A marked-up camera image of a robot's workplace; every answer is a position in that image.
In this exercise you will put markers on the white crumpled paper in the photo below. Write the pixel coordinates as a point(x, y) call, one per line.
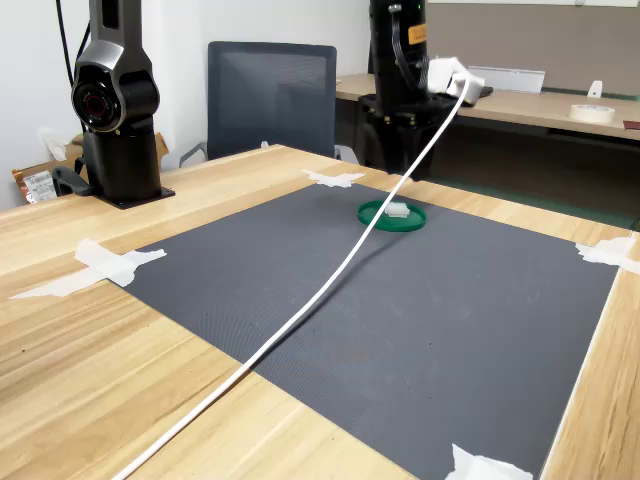
point(54, 147)

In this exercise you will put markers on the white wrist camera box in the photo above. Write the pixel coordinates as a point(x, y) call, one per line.
point(445, 75)

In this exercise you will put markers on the white board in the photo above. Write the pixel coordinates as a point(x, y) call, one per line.
point(500, 2)

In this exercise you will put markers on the brown labelled package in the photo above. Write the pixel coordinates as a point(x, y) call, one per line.
point(37, 187)

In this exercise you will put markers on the dark red booklet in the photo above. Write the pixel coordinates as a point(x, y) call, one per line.
point(632, 125)

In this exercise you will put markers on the grey partition panel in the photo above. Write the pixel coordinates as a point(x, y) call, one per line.
point(525, 35)

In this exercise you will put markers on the black laptop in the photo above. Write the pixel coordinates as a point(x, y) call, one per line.
point(488, 92)

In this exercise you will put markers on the round green lid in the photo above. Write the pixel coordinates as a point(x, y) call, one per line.
point(400, 225)

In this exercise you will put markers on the black table clamp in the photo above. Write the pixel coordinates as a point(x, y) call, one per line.
point(62, 180)

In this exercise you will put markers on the white tape roll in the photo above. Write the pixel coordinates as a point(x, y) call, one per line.
point(580, 114)

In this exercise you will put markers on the dark grey office chair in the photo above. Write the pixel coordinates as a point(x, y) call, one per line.
point(270, 100)

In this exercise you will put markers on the small white bracket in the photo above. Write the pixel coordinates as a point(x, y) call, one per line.
point(594, 90)

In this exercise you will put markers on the dark grey mat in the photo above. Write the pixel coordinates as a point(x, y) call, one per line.
point(425, 325)

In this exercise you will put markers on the pale wooden desk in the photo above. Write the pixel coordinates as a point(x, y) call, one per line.
point(550, 112)

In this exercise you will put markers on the white masking tape piece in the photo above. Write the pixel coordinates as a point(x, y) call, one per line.
point(332, 178)
point(100, 260)
point(475, 467)
point(607, 252)

